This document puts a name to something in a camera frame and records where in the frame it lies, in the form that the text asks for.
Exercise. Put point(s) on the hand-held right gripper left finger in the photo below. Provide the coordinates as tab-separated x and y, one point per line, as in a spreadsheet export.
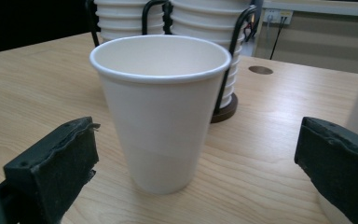
49	174

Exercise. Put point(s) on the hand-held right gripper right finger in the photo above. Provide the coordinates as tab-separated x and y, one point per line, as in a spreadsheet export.
338	165

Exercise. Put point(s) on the tall stack of white cups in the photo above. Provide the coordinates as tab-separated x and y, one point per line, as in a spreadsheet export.
205	21

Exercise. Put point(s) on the white ledge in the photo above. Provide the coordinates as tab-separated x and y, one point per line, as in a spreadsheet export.
323	6

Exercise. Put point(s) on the short stack of white cups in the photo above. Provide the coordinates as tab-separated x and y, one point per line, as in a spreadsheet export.
121	18

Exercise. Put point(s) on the white wall socket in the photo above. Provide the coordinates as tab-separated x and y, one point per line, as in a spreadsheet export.
276	15

